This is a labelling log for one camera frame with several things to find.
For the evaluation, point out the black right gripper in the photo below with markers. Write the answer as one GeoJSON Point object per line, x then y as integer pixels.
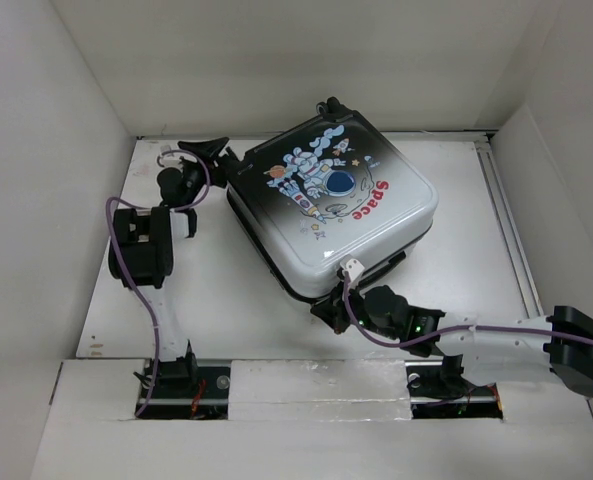
{"type": "Point", "coordinates": [332, 311]}

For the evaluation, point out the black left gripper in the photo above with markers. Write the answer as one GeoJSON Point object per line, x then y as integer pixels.
{"type": "Point", "coordinates": [209, 150]}

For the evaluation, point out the black white astronaut suitcase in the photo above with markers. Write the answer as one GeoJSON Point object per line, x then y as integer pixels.
{"type": "Point", "coordinates": [330, 188]}

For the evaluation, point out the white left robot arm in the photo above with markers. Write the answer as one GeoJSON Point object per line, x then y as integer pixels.
{"type": "Point", "coordinates": [141, 252]}

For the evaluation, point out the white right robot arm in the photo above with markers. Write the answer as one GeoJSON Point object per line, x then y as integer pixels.
{"type": "Point", "coordinates": [557, 348]}

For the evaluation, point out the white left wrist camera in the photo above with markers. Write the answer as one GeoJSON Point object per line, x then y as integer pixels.
{"type": "Point", "coordinates": [168, 156]}

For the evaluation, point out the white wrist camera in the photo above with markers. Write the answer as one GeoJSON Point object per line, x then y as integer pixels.
{"type": "Point", "coordinates": [351, 271]}
{"type": "Point", "coordinates": [168, 156]}

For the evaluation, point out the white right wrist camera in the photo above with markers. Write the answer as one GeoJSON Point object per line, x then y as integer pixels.
{"type": "Point", "coordinates": [351, 271]}

